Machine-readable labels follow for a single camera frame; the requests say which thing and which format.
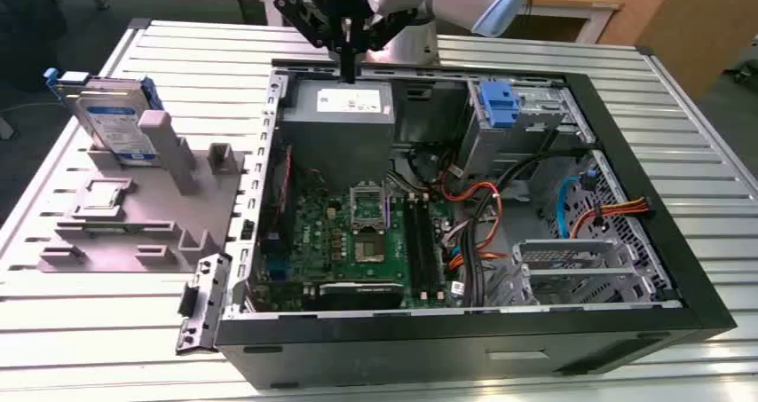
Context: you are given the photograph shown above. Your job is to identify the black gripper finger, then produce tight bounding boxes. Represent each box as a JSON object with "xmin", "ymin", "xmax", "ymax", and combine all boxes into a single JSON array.
[
  {"xmin": 350, "ymin": 11, "xmax": 416, "ymax": 84},
  {"xmin": 272, "ymin": 0, "xmax": 351, "ymax": 83}
]

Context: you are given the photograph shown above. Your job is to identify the hard disk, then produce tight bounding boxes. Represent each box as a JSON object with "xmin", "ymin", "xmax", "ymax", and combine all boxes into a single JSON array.
[{"xmin": 44, "ymin": 67, "xmax": 167, "ymax": 168}]

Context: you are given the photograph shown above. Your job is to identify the orange yellow power wire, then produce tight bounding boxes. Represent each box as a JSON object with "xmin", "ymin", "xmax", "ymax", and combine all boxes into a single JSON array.
[{"xmin": 567, "ymin": 195, "xmax": 658, "ymax": 239}]

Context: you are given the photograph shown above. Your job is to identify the blue plastic drive latch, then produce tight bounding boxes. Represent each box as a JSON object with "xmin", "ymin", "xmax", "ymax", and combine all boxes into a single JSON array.
[{"xmin": 479, "ymin": 80, "xmax": 522, "ymax": 129}]

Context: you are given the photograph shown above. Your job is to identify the grey power supply unit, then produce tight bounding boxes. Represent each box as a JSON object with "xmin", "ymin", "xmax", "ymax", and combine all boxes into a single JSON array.
[{"xmin": 278, "ymin": 80, "xmax": 396, "ymax": 185}]

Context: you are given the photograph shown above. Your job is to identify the metal optical drive cage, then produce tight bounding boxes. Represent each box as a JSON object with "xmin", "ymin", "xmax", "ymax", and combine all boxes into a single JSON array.
[{"xmin": 458, "ymin": 77, "xmax": 596, "ymax": 181}]

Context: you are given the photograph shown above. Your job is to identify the metal socket cover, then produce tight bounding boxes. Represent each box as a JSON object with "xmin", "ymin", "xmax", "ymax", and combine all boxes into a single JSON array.
[{"xmin": 350, "ymin": 182, "xmax": 391, "ymax": 235}]

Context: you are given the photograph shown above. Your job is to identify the thin metal locking lever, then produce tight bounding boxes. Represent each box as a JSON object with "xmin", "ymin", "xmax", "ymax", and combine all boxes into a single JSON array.
[{"xmin": 382, "ymin": 183, "xmax": 395, "ymax": 231}]

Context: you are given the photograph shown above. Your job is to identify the CPU socket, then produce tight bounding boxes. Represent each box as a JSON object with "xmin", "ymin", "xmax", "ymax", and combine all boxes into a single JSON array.
[{"xmin": 352, "ymin": 233, "xmax": 396, "ymax": 264}]

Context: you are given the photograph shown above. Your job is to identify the green motherboard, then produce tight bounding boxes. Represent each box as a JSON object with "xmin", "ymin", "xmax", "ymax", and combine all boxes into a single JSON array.
[{"xmin": 251, "ymin": 184, "xmax": 468, "ymax": 311}]

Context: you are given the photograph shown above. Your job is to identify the black RAM slot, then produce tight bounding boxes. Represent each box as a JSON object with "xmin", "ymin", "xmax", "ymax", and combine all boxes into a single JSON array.
[
  {"xmin": 420, "ymin": 192, "xmax": 448, "ymax": 301},
  {"xmin": 403, "ymin": 192, "xmax": 428, "ymax": 301}
]

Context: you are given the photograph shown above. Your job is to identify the grey parts rack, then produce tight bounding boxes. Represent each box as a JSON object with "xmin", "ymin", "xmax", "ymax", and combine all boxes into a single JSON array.
[{"xmin": 36, "ymin": 111, "xmax": 248, "ymax": 273}]

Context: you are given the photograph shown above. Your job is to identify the brown wooden cabinet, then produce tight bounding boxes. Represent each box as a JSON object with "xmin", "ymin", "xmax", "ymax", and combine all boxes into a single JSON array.
[{"xmin": 600, "ymin": 0, "xmax": 758, "ymax": 101}]

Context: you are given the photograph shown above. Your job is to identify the silver CPU chip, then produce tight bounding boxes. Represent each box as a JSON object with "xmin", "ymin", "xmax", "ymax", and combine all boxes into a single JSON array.
[{"xmin": 81, "ymin": 187, "xmax": 125, "ymax": 210}]

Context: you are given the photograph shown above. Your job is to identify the black graphics card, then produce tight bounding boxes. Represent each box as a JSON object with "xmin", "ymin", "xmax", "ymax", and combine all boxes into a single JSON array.
[{"xmin": 307, "ymin": 280, "xmax": 407, "ymax": 311}]

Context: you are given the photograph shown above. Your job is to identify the black chair base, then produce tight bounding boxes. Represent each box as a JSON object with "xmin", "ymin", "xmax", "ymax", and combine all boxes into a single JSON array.
[{"xmin": 722, "ymin": 33, "xmax": 758, "ymax": 84}]

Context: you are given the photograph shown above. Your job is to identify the black PC case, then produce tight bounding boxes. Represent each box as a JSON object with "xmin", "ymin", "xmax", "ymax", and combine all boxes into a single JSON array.
[{"xmin": 213, "ymin": 58, "xmax": 739, "ymax": 390}]

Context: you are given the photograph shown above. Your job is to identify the thin red wire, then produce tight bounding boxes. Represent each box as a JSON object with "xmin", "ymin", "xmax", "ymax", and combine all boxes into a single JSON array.
[{"xmin": 275, "ymin": 143, "xmax": 295, "ymax": 239}]

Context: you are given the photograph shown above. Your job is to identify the orange data cable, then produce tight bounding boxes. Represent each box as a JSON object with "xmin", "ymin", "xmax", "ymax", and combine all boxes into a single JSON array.
[{"xmin": 440, "ymin": 182, "xmax": 504, "ymax": 248}]

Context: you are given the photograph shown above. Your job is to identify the blue data wire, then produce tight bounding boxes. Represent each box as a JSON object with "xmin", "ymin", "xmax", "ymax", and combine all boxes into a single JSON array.
[{"xmin": 555, "ymin": 169, "xmax": 598, "ymax": 239}]

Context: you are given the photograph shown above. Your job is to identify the short orange wires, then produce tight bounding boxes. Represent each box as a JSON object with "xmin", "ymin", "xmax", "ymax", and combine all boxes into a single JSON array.
[{"xmin": 448, "ymin": 251, "xmax": 508, "ymax": 271}]

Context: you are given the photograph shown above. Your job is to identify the black cable bundle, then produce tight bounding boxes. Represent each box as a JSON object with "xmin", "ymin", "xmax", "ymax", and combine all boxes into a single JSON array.
[{"xmin": 460, "ymin": 148, "xmax": 594, "ymax": 308}]

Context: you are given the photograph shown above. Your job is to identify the hinged metal slot bracket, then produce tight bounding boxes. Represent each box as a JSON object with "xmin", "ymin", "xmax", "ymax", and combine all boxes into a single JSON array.
[{"xmin": 175, "ymin": 253, "xmax": 233, "ymax": 355}]

